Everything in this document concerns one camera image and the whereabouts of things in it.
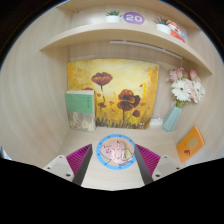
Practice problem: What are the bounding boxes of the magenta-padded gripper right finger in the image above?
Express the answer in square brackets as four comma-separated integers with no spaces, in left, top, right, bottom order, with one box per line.
[134,143,183,186]

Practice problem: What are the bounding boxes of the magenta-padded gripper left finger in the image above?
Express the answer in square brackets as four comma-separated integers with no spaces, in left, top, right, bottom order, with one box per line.
[43,143,94,187]

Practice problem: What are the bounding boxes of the pink computer mouse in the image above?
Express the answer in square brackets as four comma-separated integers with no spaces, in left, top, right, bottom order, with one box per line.
[105,139,130,166]

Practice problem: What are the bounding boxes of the round cartoon mouse pad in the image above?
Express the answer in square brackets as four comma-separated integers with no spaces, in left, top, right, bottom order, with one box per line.
[96,133,137,171]

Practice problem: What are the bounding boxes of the orange booklet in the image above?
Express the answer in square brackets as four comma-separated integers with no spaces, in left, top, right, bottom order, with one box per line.
[176,125,206,164]

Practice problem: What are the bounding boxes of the small white adapter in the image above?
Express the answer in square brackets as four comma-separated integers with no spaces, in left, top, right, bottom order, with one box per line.
[149,114,164,127]

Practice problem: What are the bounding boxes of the teal faceted vase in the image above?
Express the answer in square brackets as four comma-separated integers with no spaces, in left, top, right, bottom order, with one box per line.
[162,104,183,133]

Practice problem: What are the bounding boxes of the green cover book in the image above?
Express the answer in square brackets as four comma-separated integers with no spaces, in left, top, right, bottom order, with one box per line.
[64,89,97,133]

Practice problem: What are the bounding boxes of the pink and white flower bouquet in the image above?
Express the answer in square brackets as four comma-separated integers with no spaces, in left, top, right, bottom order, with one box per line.
[166,67,207,108]

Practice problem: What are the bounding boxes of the poppy flower painting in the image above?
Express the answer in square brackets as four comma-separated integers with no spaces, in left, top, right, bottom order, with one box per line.
[67,58,160,130]

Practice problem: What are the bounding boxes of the white light bar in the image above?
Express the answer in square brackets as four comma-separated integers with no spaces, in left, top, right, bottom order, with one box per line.
[109,40,184,61]

